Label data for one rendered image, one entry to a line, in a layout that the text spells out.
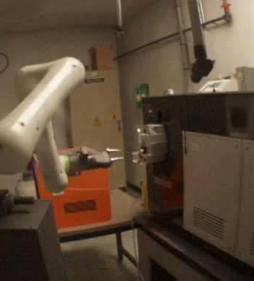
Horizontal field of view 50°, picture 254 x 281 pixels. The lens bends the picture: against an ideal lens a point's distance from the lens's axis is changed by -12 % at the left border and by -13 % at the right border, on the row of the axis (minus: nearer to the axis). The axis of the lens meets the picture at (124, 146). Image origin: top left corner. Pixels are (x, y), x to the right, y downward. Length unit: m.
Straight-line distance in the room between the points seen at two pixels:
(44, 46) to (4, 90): 0.96
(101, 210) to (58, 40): 3.56
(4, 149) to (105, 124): 4.00
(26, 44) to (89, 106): 1.53
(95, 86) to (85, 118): 0.51
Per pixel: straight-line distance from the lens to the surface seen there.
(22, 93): 1.07
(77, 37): 5.02
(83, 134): 4.52
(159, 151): 1.47
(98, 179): 1.79
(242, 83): 1.38
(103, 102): 4.60
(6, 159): 0.67
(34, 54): 4.85
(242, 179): 1.06
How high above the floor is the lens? 1.41
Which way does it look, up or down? 8 degrees down
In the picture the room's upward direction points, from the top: 4 degrees counter-clockwise
